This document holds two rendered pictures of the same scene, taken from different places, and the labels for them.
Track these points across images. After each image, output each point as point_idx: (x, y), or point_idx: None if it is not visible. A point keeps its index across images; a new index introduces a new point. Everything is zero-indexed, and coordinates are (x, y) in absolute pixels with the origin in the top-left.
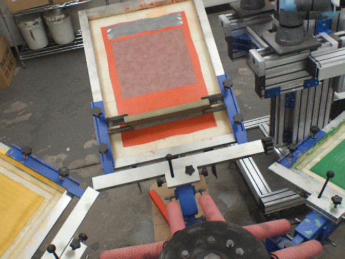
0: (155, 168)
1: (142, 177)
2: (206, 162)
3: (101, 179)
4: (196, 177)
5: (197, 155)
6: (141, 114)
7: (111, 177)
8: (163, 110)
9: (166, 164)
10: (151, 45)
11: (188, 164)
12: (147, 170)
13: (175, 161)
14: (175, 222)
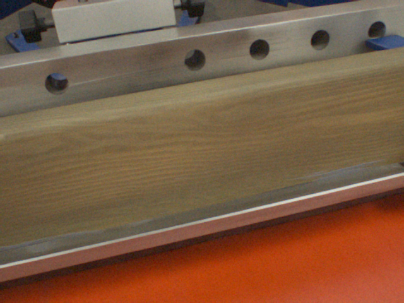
0: (210, 27)
1: (256, 16)
2: (14, 54)
3: (396, 1)
4: (62, 1)
5: (37, 59)
6: (327, 67)
7: (365, 5)
8: (169, 93)
9: (168, 35)
10: None
11: (83, 45)
12: (241, 23)
13: (132, 42)
14: None
